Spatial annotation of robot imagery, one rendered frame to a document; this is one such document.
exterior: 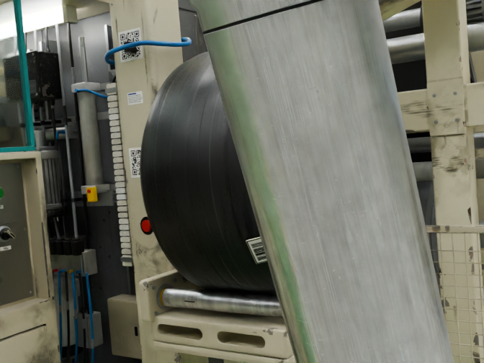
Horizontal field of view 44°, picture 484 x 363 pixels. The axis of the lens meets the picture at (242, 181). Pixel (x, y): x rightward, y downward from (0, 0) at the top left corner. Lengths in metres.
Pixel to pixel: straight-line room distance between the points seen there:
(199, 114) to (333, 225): 0.84
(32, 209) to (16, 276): 0.17
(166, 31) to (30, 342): 0.83
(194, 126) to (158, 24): 0.43
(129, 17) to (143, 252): 0.59
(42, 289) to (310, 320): 1.26
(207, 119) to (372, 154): 0.82
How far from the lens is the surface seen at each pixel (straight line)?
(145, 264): 1.55
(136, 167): 1.53
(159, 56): 1.52
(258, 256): 1.17
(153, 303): 1.42
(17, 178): 1.58
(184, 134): 1.18
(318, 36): 0.34
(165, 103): 1.25
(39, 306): 1.57
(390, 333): 0.40
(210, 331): 1.34
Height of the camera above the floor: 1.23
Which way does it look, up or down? 3 degrees down
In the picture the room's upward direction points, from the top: 5 degrees counter-clockwise
